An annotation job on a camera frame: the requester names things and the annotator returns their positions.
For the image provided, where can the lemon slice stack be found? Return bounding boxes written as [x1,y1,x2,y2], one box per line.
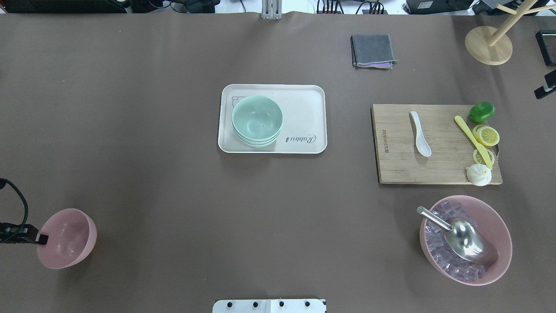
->
[471,124,500,147]

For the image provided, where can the green lime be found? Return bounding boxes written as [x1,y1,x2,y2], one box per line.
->
[468,101,495,123]

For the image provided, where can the steel ice scoop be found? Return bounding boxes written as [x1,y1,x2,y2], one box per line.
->
[417,206,499,266]

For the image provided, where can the lemon slice upper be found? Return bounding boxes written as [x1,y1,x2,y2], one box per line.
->
[472,149,495,166]

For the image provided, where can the green stacked bowls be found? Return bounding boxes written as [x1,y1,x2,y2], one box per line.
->
[232,96,284,148]

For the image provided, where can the cream rabbit tray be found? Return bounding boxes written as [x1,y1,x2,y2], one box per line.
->
[217,84,328,154]

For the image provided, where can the small pink bowl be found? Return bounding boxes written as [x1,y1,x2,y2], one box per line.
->
[36,208,97,269]

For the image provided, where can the bamboo cutting board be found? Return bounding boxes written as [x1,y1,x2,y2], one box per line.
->
[371,103,503,186]

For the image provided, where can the large pink bowl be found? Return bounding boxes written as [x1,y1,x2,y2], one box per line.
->
[417,195,513,286]

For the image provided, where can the wooden cup tree stand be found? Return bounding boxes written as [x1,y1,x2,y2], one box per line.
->
[465,0,556,66]

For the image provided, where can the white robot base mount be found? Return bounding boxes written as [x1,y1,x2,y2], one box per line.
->
[212,299,327,313]

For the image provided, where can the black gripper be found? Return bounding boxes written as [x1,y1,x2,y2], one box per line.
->
[0,223,49,245]

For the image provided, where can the aluminium frame post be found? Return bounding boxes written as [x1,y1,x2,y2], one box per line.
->
[261,0,282,20]

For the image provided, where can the white ceramic spoon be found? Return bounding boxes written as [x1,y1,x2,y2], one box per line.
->
[410,111,432,158]

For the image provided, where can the yellow plastic knife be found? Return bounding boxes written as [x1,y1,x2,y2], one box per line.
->
[453,115,493,170]

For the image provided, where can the grey folded cloth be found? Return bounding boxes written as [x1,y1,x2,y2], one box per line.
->
[350,34,397,69]

